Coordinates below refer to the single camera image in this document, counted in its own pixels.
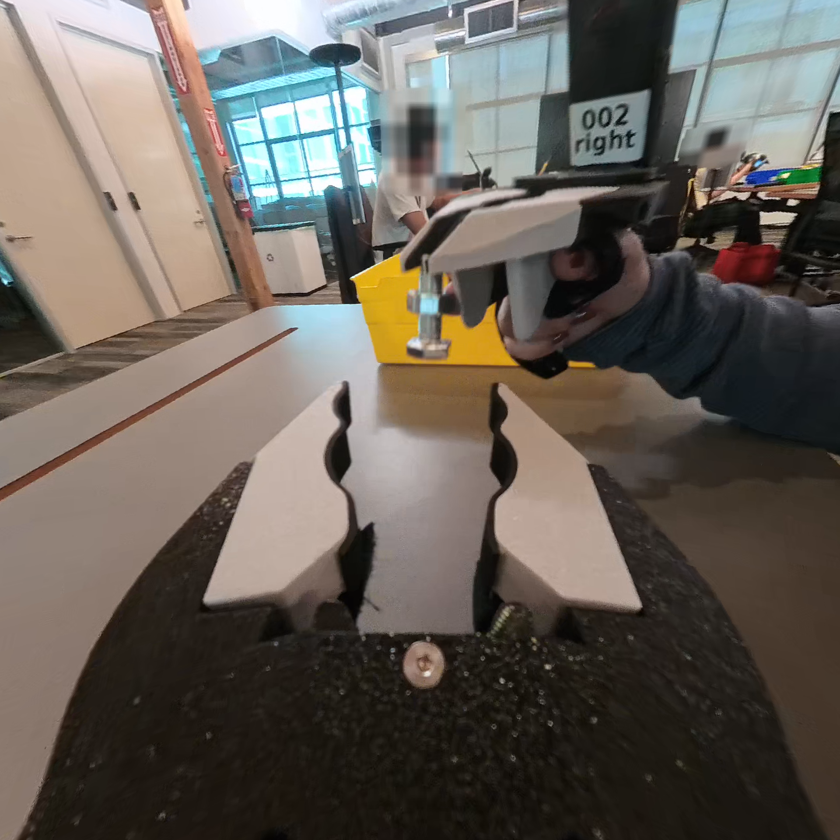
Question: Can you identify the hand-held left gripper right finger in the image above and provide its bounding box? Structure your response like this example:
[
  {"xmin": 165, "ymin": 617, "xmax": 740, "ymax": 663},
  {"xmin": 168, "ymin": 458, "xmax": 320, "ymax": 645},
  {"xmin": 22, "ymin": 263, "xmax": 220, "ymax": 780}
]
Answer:
[{"xmin": 472, "ymin": 382, "xmax": 644, "ymax": 634}]

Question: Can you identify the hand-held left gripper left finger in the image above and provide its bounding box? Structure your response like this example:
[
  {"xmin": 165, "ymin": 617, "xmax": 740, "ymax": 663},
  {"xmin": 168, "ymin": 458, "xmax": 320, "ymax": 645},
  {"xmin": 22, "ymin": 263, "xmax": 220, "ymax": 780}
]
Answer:
[{"xmin": 202, "ymin": 381, "xmax": 376, "ymax": 631}]

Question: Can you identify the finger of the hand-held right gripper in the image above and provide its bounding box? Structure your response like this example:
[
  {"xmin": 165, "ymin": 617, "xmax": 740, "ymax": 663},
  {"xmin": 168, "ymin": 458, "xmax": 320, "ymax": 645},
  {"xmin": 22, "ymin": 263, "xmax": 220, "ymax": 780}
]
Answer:
[
  {"xmin": 399, "ymin": 188, "xmax": 530, "ymax": 271},
  {"xmin": 430, "ymin": 193, "xmax": 585, "ymax": 329}
]

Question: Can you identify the steel hex nut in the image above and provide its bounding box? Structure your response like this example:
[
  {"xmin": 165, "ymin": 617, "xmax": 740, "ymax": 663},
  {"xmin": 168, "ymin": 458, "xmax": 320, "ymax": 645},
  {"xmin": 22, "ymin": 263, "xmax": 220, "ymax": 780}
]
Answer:
[{"xmin": 405, "ymin": 290, "xmax": 461, "ymax": 318}]

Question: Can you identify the yellow plastic bin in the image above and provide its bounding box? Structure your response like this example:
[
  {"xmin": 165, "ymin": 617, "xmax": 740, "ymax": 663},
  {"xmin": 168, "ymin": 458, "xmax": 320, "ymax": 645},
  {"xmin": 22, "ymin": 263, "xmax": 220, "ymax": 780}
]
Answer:
[{"xmin": 350, "ymin": 252, "xmax": 595, "ymax": 368}]

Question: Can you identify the steel hex bolt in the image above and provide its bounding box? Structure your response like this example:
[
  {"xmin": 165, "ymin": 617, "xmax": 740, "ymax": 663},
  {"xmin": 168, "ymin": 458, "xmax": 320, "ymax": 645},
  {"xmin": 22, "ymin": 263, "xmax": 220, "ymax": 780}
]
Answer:
[{"xmin": 405, "ymin": 255, "xmax": 455, "ymax": 361}]

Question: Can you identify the person's right forearm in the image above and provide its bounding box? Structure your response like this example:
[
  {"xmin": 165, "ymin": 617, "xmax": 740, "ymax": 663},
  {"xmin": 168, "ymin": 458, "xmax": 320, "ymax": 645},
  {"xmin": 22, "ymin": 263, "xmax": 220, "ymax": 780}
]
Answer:
[{"xmin": 563, "ymin": 251, "xmax": 840, "ymax": 455}]

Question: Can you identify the person's right hand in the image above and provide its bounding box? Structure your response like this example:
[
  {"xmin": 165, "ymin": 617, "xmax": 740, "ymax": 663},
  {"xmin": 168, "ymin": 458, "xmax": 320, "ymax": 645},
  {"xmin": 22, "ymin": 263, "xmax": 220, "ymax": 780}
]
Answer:
[{"xmin": 495, "ymin": 226, "xmax": 654, "ymax": 366}]

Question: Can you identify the computer monitor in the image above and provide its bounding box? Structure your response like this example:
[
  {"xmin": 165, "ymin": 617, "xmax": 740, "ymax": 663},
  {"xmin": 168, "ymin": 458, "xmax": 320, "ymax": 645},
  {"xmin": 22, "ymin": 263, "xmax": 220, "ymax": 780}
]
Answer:
[{"xmin": 337, "ymin": 143, "xmax": 370, "ymax": 228}]

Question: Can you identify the black office chair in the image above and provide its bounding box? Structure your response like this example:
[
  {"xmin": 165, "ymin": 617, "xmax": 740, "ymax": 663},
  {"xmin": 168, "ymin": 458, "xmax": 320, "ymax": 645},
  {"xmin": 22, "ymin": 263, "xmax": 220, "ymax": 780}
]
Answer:
[
  {"xmin": 324, "ymin": 184, "xmax": 376, "ymax": 307},
  {"xmin": 780, "ymin": 110, "xmax": 840, "ymax": 298}
]

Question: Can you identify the ceiling air vent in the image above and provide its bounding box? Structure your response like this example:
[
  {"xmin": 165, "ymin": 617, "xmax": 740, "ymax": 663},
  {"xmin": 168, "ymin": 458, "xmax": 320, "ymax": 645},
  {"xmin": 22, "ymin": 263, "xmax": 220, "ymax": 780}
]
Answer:
[{"xmin": 462, "ymin": 0, "xmax": 520, "ymax": 45}]

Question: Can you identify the white waste bin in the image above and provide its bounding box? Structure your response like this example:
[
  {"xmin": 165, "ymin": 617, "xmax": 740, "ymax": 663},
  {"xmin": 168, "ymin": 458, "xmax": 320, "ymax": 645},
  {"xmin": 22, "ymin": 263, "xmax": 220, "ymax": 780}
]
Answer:
[{"xmin": 252, "ymin": 224, "xmax": 328, "ymax": 297}]

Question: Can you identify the black floor lamp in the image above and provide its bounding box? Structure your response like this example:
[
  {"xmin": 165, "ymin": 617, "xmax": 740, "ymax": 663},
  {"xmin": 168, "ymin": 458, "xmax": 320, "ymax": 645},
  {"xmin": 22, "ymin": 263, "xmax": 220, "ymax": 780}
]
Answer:
[{"xmin": 309, "ymin": 42, "xmax": 363, "ymax": 198}]

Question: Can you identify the red fire extinguisher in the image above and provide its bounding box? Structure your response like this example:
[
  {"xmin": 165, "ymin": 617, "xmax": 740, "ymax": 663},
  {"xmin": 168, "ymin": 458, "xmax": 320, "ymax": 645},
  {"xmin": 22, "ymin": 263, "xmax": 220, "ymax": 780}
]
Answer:
[{"xmin": 225, "ymin": 166, "xmax": 255, "ymax": 222}]

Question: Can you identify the red bag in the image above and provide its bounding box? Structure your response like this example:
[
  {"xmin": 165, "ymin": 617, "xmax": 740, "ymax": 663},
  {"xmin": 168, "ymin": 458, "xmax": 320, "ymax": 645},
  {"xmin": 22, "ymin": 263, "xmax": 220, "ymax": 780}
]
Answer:
[{"xmin": 710, "ymin": 241, "xmax": 783, "ymax": 286}]

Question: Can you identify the white door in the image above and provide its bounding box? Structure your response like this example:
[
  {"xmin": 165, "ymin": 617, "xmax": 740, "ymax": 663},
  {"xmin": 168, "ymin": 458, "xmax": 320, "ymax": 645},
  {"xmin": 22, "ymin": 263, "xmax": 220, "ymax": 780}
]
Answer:
[
  {"xmin": 54, "ymin": 18, "xmax": 234, "ymax": 315},
  {"xmin": 0, "ymin": 5, "xmax": 157, "ymax": 352}
]

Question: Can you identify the silver air duct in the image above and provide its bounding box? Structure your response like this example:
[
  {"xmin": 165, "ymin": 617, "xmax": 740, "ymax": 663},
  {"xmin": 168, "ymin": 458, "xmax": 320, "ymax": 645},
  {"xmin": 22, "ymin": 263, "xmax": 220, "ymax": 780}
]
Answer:
[{"xmin": 320, "ymin": 0, "xmax": 463, "ymax": 42}]

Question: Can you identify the wooden post with red signs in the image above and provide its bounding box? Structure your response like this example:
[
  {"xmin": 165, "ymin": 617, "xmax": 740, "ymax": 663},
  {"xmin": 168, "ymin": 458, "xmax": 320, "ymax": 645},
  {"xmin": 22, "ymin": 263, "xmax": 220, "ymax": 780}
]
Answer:
[{"xmin": 144, "ymin": 0, "xmax": 275, "ymax": 311}]

